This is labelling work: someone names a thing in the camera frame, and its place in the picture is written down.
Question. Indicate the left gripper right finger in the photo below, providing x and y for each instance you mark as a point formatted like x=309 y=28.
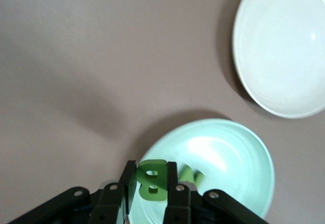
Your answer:
x=172 y=173

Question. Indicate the green letter N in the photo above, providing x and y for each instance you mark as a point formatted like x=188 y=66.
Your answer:
x=189 y=175

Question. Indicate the pale green plate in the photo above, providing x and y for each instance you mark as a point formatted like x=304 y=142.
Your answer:
x=228 y=158

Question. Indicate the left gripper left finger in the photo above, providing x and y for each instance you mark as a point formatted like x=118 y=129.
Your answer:
x=128 y=180

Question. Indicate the beige plate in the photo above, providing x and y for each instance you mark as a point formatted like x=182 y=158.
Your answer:
x=279 y=43

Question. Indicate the green letter B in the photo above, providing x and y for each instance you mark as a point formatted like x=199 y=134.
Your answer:
x=143 y=191

